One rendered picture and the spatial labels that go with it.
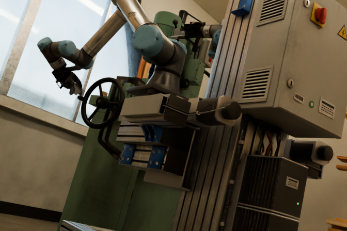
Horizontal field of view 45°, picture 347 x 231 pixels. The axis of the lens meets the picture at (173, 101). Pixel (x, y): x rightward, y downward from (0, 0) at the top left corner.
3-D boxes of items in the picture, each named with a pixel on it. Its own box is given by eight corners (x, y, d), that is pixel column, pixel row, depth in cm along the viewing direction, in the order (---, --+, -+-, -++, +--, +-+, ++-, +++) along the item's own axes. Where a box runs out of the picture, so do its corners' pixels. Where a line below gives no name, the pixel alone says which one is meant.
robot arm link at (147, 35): (180, 53, 168) (132, -20, 199) (160, 36, 156) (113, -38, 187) (158, 71, 170) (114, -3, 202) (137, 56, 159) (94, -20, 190)
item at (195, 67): (183, 80, 261) (188, 58, 265) (189, 85, 268) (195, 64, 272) (194, 81, 256) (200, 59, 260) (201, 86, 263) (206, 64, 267)
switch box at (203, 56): (196, 62, 273) (202, 39, 277) (203, 68, 281) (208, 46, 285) (204, 62, 270) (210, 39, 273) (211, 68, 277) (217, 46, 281)
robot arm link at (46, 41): (44, 44, 195) (32, 45, 199) (56, 63, 201) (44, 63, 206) (53, 34, 200) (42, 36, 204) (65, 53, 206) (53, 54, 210)
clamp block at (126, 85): (106, 96, 230) (111, 81, 232) (121, 104, 241) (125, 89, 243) (126, 98, 222) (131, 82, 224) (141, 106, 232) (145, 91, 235)
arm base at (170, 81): (186, 99, 171) (191, 77, 173) (156, 86, 163) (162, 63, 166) (166, 101, 184) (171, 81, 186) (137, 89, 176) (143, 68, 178)
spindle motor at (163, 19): (137, 55, 253) (150, 11, 260) (152, 67, 267) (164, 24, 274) (160, 56, 243) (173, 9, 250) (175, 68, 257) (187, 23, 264)
